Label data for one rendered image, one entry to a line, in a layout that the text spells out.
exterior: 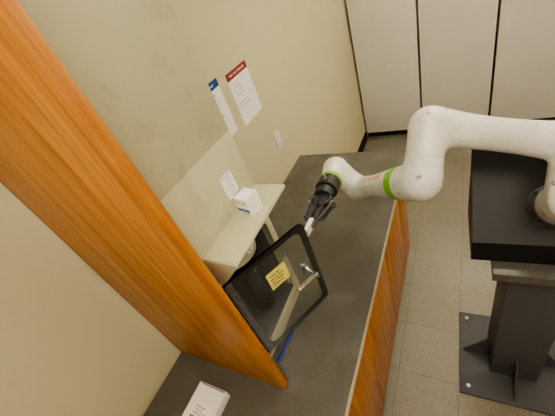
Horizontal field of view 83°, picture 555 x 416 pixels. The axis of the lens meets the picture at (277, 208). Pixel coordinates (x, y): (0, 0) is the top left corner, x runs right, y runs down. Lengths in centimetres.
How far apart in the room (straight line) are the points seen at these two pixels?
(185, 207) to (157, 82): 29
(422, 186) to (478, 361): 144
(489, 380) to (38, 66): 220
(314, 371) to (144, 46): 107
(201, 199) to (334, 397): 75
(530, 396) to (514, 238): 105
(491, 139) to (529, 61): 270
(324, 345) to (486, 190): 81
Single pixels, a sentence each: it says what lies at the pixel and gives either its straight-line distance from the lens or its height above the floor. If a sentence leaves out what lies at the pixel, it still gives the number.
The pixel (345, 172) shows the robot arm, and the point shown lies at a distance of 134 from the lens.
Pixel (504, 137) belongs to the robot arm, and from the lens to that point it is 110.
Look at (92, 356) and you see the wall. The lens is 127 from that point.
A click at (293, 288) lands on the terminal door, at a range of 112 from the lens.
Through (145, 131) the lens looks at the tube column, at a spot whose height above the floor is 185.
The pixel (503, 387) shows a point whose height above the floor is 2.
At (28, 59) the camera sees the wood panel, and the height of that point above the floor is 204.
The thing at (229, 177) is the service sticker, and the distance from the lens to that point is 92.
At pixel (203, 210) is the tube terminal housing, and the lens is 85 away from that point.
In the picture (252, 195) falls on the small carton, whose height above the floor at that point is 157.
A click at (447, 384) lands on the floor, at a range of 219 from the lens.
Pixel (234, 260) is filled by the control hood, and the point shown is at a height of 151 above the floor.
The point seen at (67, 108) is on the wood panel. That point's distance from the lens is 57.
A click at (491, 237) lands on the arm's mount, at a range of 136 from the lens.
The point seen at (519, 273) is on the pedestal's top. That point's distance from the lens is 141.
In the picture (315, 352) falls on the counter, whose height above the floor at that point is 94.
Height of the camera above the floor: 204
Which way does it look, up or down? 37 degrees down
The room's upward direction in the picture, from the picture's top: 23 degrees counter-clockwise
